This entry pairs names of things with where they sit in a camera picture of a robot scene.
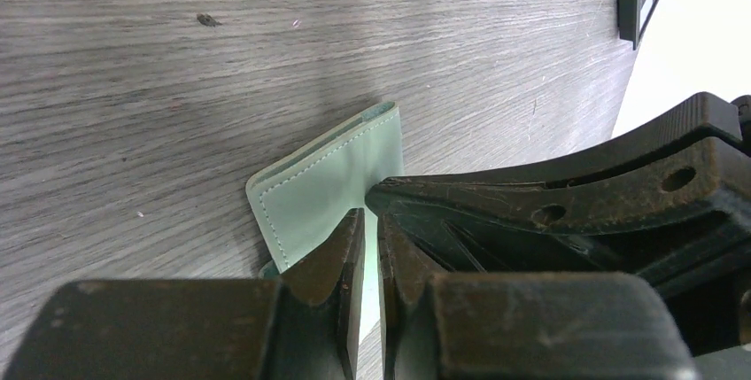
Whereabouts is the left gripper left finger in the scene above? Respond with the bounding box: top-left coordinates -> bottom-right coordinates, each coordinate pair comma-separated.
4,209 -> 365,379

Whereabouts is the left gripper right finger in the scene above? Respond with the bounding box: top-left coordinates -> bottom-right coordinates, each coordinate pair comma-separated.
378,215 -> 700,379

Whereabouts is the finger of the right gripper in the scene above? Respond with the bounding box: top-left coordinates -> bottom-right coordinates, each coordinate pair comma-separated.
366,92 -> 750,355

